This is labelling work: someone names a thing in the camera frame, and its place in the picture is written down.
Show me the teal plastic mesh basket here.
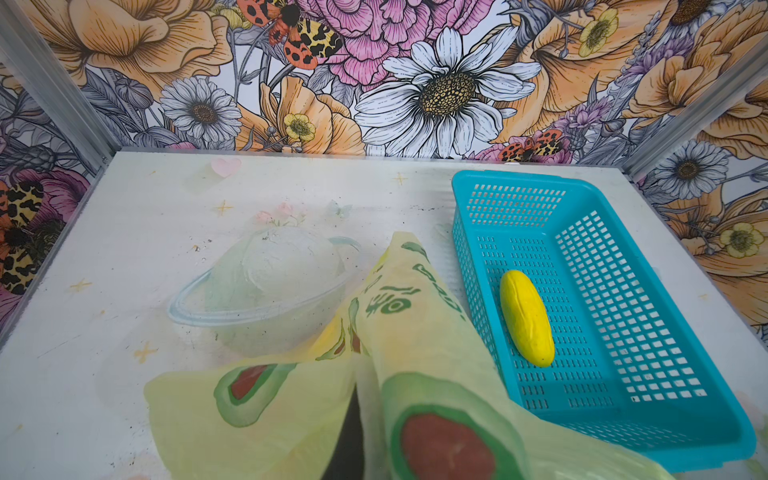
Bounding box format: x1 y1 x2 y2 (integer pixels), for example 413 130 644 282
452 170 757 473

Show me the aluminium frame corner post left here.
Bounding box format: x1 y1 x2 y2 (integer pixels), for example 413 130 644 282
1 1 121 176

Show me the aluminium frame corner post right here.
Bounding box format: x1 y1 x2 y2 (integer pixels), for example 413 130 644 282
623 42 767 180

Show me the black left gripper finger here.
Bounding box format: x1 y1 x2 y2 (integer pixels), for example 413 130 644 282
321 389 365 480

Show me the aluminium frame corner post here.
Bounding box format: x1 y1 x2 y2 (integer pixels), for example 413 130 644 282
623 42 767 180
1 1 121 176

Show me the yellow-green plastic bag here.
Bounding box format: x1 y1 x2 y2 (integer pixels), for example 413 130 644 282
144 232 667 479

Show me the yellow toy banana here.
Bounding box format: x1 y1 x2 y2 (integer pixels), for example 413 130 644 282
499 270 555 368

